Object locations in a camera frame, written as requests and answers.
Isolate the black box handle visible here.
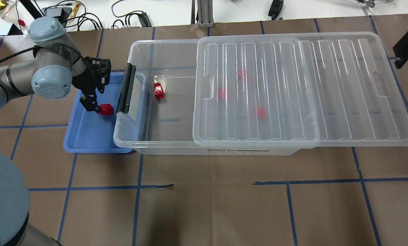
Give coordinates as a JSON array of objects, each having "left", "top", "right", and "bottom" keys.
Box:
[{"left": 116, "top": 63, "right": 136, "bottom": 113}]

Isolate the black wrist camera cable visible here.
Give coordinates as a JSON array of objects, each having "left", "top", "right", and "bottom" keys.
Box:
[{"left": 0, "top": 44, "right": 98, "bottom": 93}]

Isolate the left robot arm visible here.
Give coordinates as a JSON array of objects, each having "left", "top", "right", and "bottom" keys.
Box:
[{"left": 0, "top": 17, "right": 111, "bottom": 246}]

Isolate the red block with white mark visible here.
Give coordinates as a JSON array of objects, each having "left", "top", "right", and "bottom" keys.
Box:
[{"left": 153, "top": 82, "right": 165, "bottom": 100}]

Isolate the blue plastic tray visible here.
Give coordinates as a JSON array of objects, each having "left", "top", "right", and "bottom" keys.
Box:
[{"left": 63, "top": 72, "right": 149, "bottom": 153}]

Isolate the clear plastic storage box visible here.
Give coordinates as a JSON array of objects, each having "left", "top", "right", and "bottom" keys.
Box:
[{"left": 114, "top": 39, "right": 297, "bottom": 156}]

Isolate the aluminium profile post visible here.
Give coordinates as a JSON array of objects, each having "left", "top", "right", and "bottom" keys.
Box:
[{"left": 197, "top": 0, "right": 214, "bottom": 28}]

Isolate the clear plastic box lid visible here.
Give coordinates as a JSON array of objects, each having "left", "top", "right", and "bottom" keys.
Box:
[{"left": 193, "top": 32, "right": 408, "bottom": 149}]

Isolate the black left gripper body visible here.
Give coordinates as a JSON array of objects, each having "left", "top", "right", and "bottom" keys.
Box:
[{"left": 72, "top": 57, "right": 111, "bottom": 98}]

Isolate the black power adapter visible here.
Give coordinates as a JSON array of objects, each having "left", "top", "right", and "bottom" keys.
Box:
[{"left": 42, "top": 7, "right": 72, "bottom": 25}]

